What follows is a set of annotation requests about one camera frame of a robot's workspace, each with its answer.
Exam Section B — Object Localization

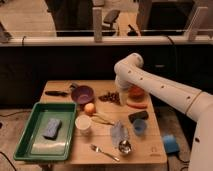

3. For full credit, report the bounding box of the orange carrot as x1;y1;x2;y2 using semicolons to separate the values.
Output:
126;102;147;109

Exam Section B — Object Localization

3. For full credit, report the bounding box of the metal measuring cup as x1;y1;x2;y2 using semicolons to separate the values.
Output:
118;140;132;155

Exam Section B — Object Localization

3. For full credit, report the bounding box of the dark brown sponge block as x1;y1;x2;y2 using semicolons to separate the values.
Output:
128;111;148;123

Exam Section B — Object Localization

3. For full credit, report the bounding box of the wooden table board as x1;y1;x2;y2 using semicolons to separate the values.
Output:
39;79;168;166

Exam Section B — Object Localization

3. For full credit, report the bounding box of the green plastic tray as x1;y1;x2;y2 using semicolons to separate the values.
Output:
14;103;77;161

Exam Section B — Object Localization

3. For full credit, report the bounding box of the black office chair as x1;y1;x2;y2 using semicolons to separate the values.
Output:
103;9;120;30

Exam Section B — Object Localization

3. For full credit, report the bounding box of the white paper cup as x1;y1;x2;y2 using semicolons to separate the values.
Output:
75;115;92;135

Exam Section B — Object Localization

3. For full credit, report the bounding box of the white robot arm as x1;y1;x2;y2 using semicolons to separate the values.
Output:
114;53;213;171

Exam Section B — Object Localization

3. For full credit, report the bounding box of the crumpled clear plastic bag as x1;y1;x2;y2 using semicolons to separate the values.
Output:
110;121;129;148

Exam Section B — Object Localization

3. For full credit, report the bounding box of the small grey object behind bowl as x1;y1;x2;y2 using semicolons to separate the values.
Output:
69;83;78;91

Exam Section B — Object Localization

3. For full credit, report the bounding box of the small blue cup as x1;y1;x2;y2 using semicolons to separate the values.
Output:
133;119;147;136

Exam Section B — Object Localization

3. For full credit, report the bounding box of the orange bowl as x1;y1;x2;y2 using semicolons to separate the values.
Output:
128;86;145;99

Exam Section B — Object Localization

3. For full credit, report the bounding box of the purple bowl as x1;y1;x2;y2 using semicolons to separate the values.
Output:
71;85;94;104

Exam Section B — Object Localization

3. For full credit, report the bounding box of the black handled knife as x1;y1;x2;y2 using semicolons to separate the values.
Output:
45;91;68;97

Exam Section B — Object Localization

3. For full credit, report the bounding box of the dark grape bunch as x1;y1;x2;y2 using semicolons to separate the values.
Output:
98;92;120;105

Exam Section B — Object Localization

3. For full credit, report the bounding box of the silver fork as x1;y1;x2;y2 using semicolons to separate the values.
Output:
90;144;120;162

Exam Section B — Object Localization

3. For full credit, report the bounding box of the blue sponge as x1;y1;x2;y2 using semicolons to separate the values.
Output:
42;118;62;140

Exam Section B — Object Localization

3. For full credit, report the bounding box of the orange round fruit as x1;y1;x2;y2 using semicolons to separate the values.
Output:
84;103;96;116

